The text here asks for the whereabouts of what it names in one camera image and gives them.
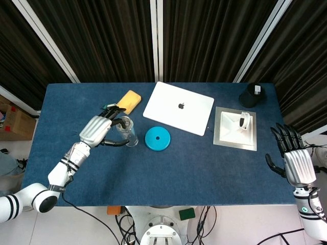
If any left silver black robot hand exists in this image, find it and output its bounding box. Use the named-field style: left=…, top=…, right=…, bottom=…
left=79, top=107, right=130, bottom=149

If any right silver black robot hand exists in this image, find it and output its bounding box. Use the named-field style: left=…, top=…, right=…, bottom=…
left=265, top=123, right=317, bottom=188

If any small metal tea strainer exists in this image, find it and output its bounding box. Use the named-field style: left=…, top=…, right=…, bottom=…
left=117, top=116, right=134, bottom=131

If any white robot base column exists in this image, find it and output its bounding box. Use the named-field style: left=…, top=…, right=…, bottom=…
left=125, top=205, right=198, bottom=245

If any clear glass jar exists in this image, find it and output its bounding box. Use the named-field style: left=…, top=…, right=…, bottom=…
left=115, top=116, right=139, bottom=148

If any yellow sponge block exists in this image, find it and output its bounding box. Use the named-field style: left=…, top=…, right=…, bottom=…
left=116, top=90, right=142, bottom=115

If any teal round disc with hole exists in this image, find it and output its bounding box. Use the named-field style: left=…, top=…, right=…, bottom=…
left=145, top=126, right=172, bottom=152

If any brown cardboard box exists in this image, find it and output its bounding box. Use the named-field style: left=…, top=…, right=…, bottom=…
left=0, top=95, right=37, bottom=141

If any white closed laptop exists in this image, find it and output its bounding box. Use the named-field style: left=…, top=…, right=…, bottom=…
left=143, top=81, right=215, bottom=137

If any blue table cloth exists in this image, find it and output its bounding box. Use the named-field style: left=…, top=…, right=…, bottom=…
left=20, top=82, right=297, bottom=207

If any black mesh pen holder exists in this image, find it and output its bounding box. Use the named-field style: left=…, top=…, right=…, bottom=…
left=239, top=83, right=266, bottom=109

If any dark pleated curtain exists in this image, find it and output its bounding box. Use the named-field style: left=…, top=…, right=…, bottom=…
left=0, top=0, right=327, bottom=136

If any green box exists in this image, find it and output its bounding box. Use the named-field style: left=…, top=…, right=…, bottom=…
left=178, top=207, right=196, bottom=222

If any white stand with ring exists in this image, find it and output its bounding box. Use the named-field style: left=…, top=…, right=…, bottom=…
left=219, top=111, right=254, bottom=145

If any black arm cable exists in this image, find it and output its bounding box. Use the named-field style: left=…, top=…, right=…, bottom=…
left=60, top=193, right=121, bottom=245

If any silver square base plate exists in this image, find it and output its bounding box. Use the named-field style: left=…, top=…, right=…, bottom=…
left=213, top=106, right=258, bottom=152

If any white slanted frame post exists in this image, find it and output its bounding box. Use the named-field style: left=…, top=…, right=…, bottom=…
left=11, top=0, right=81, bottom=84
left=232, top=0, right=293, bottom=84

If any white upright frame post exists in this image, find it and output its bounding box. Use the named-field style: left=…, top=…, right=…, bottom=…
left=150, top=0, right=164, bottom=83

